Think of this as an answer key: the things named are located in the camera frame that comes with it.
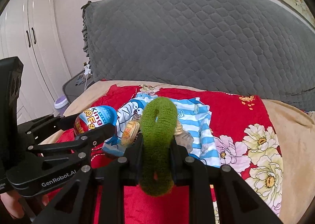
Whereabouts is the red blue surprise egg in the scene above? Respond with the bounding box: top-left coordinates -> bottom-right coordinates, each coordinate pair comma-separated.
74,105 -> 118,136

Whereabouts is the orange rice cracker packet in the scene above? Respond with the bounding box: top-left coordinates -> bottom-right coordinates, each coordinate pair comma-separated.
121,120 -> 140,147

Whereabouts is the green fuzzy hair scrunchie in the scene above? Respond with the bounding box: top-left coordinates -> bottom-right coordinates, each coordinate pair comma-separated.
139,97 -> 177,197

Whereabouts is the yellow snack packet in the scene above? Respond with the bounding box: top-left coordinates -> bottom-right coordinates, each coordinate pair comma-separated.
174,121 -> 184,136

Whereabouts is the person left hand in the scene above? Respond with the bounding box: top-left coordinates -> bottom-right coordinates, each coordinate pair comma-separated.
0,190 -> 50,219

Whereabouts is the lilac white bin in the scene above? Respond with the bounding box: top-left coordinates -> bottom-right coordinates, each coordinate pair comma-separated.
54,95 -> 69,115

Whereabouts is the dark bedside table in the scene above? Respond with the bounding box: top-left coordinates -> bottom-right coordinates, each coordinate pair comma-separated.
62,70 -> 95,104

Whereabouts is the red floral blanket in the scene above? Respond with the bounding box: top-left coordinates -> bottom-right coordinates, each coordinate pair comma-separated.
46,84 -> 284,224

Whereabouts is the grey brown mesh bag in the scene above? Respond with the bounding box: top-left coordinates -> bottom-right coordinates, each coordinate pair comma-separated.
175,131 -> 194,153

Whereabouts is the blue white striped cloth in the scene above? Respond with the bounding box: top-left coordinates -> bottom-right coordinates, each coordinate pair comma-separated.
102,92 -> 221,167

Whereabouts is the white wardrobe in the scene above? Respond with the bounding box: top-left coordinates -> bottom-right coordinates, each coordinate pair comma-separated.
1,0 -> 70,124

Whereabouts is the grey quilted headboard cover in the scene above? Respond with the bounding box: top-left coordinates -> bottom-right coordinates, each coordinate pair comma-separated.
82,0 -> 314,111

